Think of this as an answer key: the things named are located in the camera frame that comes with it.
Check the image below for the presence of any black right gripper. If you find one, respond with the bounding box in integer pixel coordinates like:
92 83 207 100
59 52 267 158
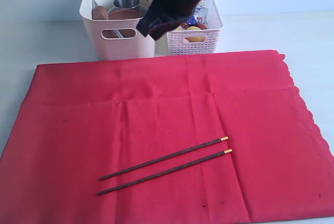
136 0 201 40

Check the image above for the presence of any brown wooden plate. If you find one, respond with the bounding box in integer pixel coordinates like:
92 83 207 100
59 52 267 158
104 9 141 39

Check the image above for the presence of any stainless steel cup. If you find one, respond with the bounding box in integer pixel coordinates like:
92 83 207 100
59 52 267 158
113 0 140 11

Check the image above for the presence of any yellow lemon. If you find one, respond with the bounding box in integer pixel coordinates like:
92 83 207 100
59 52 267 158
186 26 206 42

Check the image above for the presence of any blue white milk carton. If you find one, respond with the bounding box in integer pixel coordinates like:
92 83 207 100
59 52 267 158
186 6 209 26

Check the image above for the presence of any red sausage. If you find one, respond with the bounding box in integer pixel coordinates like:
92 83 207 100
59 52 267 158
197 23 208 30

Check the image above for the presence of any brown wooden spoon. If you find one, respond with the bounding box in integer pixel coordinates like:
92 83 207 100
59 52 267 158
92 6 109 20

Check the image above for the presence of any steel table knife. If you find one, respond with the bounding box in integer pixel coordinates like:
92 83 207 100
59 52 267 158
91 0 125 39

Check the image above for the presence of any red tablecloth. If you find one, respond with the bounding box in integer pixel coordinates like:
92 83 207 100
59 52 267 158
1 50 333 223

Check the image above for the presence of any brown wooden chopstick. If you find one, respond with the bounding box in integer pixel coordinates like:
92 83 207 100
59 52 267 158
99 136 229 181
97 149 233 195

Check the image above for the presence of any white enamel bowl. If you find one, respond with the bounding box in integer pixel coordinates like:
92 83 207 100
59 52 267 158
108 4 148 20

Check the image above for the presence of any cream plastic bin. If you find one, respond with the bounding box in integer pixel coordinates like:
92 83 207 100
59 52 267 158
79 0 156 60

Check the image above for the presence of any white perforated plastic basket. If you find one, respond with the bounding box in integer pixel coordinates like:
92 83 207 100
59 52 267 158
166 0 223 55

